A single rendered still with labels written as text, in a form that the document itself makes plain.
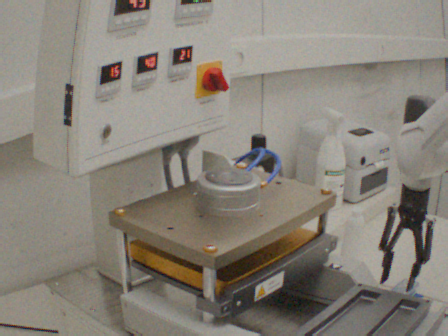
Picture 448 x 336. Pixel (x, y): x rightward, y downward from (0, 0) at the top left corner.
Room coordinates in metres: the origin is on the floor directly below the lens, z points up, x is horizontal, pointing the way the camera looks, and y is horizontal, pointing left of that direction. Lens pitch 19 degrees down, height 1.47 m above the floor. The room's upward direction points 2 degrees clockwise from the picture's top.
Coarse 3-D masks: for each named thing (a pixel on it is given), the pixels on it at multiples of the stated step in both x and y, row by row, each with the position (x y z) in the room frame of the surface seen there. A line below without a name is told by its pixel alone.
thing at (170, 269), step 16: (288, 240) 0.91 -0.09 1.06; (304, 240) 0.91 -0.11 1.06; (144, 256) 0.86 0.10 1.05; (160, 256) 0.85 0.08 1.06; (176, 256) 0.85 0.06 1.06; (256, 256) 0.86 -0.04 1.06; (272, 256) 0.86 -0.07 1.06; (144, 272) 0.87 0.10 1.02; (160, 272) 0.85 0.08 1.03; (176, 272) 0.83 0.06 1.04; (192, 272) 0.81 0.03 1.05; (224, 272) 0.81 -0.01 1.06; (240, 272) 0.81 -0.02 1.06; (256, 272) 0.82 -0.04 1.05; (192, 288) 0.81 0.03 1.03; (224, 288) 0.78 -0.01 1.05
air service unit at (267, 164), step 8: (256, 136) 1.18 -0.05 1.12; (264, 136) 1.18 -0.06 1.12; (256, 144) 1.18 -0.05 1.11; (264, 144) 1.18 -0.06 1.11; (232, 160) 1.16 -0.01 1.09; (248, 160) 1.16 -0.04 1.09; (264, 160) 1.17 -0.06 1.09; (272, 160) 1.18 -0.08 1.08; (256, 168) 1.13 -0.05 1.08; (264, 168) 1.17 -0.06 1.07; (272, 168) 1.19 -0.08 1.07
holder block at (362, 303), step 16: (352, 288) 0.86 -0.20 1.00; (368, 288) 0.85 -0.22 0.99; (336, 304) 0.81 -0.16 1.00; (352, 304) 0.83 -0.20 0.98; (368, 304) 0.82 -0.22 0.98; (384, 304) 0.79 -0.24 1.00; (400, 304) 0.80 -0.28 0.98; (416, 304) 0.78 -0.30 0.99; (320, 320) 0.77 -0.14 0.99; (336, 320) 0.78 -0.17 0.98; (352, 320) 0.78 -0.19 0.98; (368, 320) 0.75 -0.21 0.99; (384, 320) 0.75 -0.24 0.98; (400, 320) 0.75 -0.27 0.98; (416, 320) 0.72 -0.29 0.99
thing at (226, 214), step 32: (256, 160) 0.99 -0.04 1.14; (192, 192) 0.95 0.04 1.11; (224, 192) 0.87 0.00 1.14; (256, 192) 0.89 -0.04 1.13; (288, 192) 0.96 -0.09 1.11; (320, 192) 0.96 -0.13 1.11; (128, 224) 0.83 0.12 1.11; (160, 224) 0.83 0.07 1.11; (192, 224) 0.84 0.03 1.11; (224, 224) 0.84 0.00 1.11; (256, 224) 0.85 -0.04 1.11; (288, 224) 0.86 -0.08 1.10; (192, 256) 0.77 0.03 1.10; (224, 256) 0.76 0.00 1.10
